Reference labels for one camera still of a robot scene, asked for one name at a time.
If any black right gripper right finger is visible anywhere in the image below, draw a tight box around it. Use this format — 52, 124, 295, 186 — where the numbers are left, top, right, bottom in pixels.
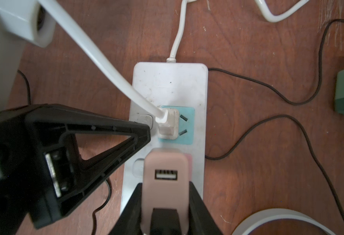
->
188, 182, 223, 235

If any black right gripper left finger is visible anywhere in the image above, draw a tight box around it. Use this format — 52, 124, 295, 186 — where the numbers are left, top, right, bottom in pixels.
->
109, 183, 143, 235

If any pink usb charger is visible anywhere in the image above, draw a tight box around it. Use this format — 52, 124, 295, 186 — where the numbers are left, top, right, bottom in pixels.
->
141, 148, 190, 235

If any white fan power cable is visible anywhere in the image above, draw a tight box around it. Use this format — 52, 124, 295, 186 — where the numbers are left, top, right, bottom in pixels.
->
38, 0, 165, 119

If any white small desk fan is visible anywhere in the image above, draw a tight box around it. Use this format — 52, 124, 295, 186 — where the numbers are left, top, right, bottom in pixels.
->
232, 208, 337, 235

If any white power strip cable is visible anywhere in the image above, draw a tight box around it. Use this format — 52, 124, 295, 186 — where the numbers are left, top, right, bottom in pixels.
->
166, 0, 310, 63

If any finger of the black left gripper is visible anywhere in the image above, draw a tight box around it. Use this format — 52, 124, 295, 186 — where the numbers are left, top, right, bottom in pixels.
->
0, 104, 151, 229

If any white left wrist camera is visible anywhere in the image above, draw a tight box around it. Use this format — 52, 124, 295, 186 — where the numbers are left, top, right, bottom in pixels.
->
0, 1, 56, 111

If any thin black fan cable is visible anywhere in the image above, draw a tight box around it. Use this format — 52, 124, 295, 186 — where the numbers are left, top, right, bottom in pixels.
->
205, 19, 344, 235

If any white power strip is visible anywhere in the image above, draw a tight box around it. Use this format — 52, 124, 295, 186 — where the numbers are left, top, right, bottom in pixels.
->
119, 61, 209, 235

